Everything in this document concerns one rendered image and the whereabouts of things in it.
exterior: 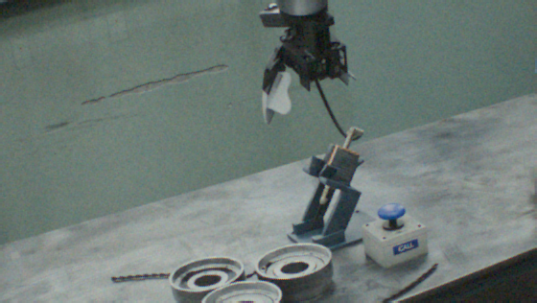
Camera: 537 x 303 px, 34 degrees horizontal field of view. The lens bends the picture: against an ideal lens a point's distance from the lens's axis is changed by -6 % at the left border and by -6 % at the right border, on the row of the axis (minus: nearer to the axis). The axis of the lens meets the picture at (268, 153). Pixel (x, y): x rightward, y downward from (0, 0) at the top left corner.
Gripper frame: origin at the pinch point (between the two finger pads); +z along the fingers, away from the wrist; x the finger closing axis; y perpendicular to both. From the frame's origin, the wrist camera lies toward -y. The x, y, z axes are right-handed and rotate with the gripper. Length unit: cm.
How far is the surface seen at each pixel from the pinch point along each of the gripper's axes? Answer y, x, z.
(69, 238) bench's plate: -16.7, -40.1, 20.4
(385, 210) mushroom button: 25.7, -3.9, 0.3
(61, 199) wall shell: -111, -25, 101
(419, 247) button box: 31.3, -2.0, 4.6
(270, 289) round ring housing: 27.5, -23.9, 0.5
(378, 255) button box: 28.5, -7.3, 4.9
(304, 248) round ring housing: 21.2, -14.8, 4.8
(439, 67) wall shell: -91, 108, 104
